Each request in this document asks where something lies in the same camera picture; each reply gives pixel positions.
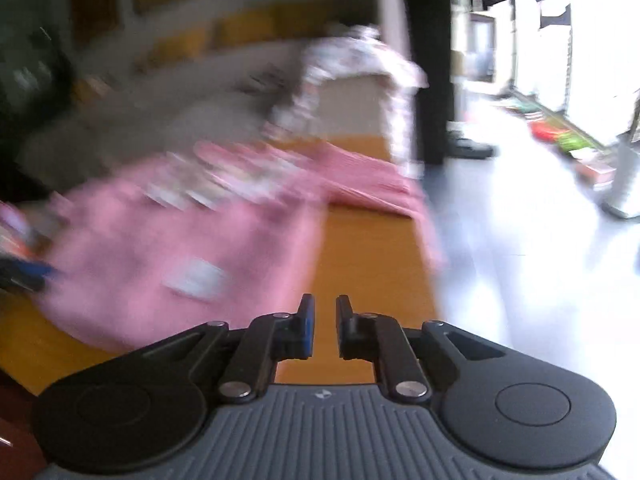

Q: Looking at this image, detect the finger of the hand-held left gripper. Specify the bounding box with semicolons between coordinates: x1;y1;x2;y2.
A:
0;256;60;294

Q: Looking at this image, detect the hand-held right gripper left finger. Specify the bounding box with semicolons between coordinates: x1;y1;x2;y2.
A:
142;294;316;404

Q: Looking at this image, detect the yellow cushion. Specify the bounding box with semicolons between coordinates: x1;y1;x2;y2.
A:
277;1;377;37
149;29;207;62
215;10;274;47

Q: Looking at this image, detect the black pillar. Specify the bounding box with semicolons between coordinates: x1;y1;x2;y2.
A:
399;0;459;166

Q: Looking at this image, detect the white plant pot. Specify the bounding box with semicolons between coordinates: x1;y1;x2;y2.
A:
601;134;640;219

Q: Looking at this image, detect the dark shoe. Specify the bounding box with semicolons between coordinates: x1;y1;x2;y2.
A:
446;131;497;160

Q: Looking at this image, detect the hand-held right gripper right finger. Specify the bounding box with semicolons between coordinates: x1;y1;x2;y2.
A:
336;295;506;404

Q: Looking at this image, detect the maroon cloth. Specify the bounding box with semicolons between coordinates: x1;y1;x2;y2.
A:
37;139;446;353

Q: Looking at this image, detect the grey sofa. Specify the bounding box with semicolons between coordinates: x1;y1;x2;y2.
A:
15;25;401;176

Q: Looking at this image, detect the pink planter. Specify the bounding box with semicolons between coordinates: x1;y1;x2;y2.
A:
574;159;617;192

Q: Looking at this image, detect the floral cloth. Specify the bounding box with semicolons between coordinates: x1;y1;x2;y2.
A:
264;24;431;181

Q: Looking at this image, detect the small green plant pot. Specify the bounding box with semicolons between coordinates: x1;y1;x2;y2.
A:
556;131;597;155

